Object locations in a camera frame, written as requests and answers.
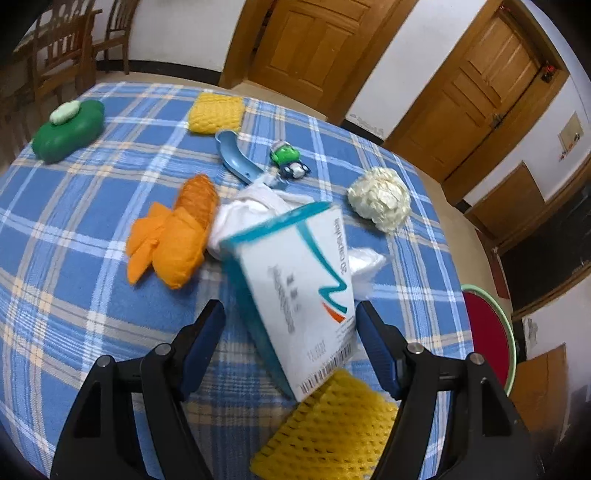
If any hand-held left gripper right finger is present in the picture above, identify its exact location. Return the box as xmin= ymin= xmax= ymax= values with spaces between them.
xmin=355 ymin=300 xmax=546 ymax=480

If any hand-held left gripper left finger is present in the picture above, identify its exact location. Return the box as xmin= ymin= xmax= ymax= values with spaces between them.
xmin=50 ymin=299 xmax=227 ymax=480

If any white teal medicine box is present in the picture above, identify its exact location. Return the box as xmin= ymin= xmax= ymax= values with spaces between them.
xmin=220 ymin=202 xmax=358 ymax=401

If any red round stool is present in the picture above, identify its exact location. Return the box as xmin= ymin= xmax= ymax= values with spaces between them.
xmin=461 ymin=285 xmax=517 ymax=398

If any white plastic bag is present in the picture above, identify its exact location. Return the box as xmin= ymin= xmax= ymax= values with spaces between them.
xmin=205 ymin=182 xmax=389 ymax=296

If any cream paper ball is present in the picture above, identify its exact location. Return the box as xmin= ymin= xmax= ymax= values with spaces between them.
xmin=347 ymin=167 xmax=413 ymax=234

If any small wooden cabinet door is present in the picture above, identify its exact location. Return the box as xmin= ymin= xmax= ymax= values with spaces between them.
xmin=512 ymin=344 xmax=568 ymax=435
xmin=464 ymin=161 xmax=546 ymax=241

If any blue plaid tablecloth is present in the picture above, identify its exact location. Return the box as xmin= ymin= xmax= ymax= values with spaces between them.
xmin=0 ymin=82 xmax=476 ymax=480

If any blue curved plastic piece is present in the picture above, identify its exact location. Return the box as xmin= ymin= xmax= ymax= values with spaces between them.
xmin=215 ymin=130 xmax=287 ymax=190

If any yellow thick foam net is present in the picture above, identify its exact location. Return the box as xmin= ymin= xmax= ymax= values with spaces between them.
xmin=188 ymin=92 xmax=245 ymax=136

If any green container with white lid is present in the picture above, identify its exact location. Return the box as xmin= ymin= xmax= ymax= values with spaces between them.
xmin=31 ymin=99 xmax=106 ymax=164

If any wooden panel door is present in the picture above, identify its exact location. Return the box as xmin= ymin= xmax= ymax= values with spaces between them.
xmin=219 ymin=0 xmax=419 ymax=125
xmin=383 ymin=0 xmax=570 ymax=181

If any wooden chair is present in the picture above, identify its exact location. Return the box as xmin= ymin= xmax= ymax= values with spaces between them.
xmin=28 ymin=0 xmax=99 ymax=100
xmin=95 ymin=0 xmax=140 ymax=75

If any green toy keychain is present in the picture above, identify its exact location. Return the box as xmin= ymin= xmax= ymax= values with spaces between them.
xmin=270 ymin=141 xmax=312 ymax=180

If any beige wall plate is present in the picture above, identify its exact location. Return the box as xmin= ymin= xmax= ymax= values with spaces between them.
xmin=558 ymin=113 xmax=585 ymax=154

